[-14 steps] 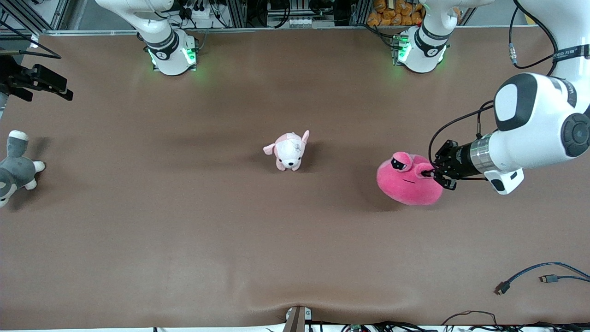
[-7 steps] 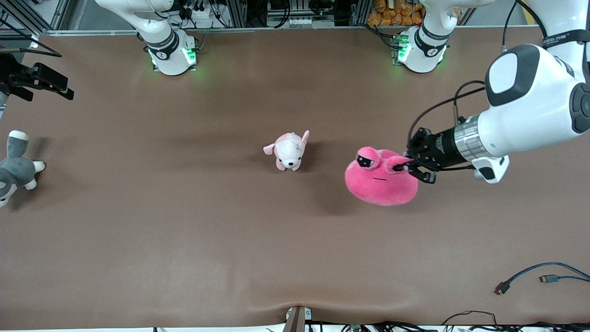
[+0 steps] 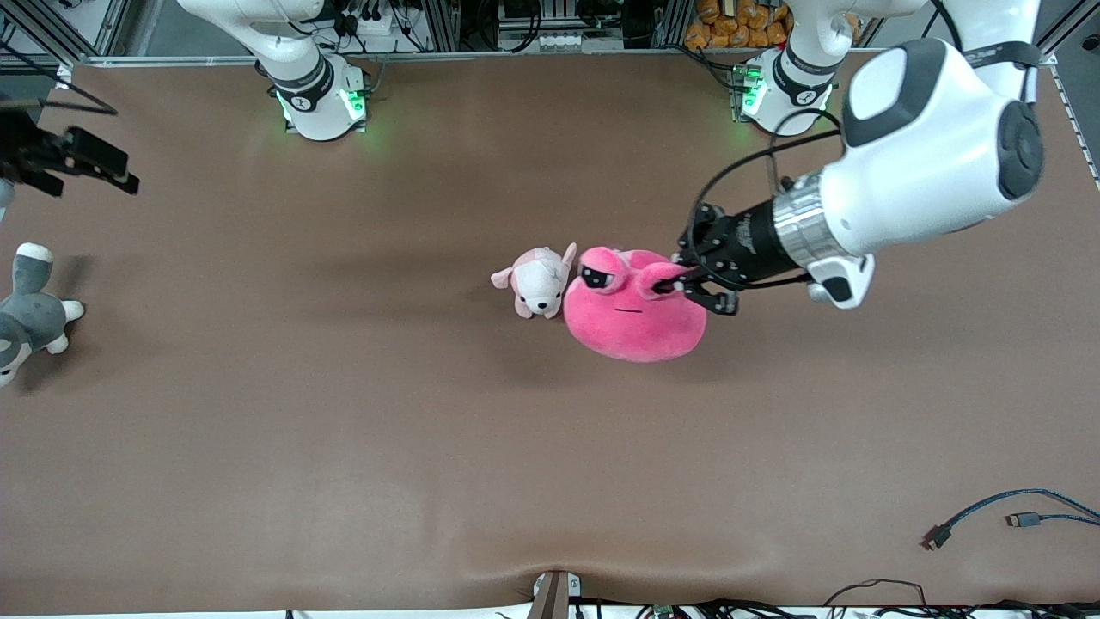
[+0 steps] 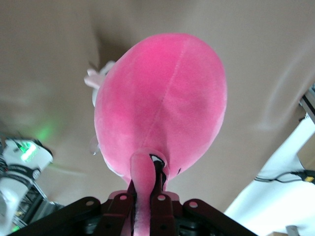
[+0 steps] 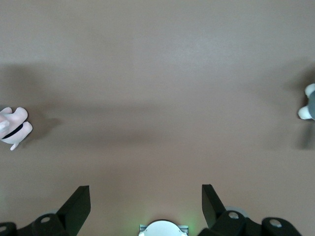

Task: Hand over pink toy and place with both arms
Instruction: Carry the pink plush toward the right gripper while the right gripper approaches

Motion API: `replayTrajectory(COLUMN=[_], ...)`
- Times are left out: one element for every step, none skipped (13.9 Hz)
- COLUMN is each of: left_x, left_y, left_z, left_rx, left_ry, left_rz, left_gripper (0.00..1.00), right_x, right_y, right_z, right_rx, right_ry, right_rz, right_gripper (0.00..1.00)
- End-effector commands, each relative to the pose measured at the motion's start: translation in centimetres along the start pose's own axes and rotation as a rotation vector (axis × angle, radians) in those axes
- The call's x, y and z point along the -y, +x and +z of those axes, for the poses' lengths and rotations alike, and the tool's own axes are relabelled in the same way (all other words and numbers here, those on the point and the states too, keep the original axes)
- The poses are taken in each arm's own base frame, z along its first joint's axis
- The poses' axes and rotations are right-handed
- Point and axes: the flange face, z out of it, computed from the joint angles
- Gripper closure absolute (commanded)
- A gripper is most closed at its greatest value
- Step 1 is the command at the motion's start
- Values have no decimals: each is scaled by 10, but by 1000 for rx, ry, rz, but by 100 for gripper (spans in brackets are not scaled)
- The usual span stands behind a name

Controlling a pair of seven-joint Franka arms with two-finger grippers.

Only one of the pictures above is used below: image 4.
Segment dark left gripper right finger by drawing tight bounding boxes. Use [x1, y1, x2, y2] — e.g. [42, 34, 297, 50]
[149, 167, 177, 236]

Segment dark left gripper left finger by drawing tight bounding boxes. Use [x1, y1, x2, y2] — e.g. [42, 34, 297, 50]
[102, 180, 137, 236]

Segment round pink plush toy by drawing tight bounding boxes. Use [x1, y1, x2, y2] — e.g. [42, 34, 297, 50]
[94, 31, 226, 236]

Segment black cable yellow connector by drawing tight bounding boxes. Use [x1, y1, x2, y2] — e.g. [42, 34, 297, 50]
[254, 169, 315, 184]

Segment aluminium frame profile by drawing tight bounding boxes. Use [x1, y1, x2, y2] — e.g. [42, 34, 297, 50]
[298, 83, 315, 121]

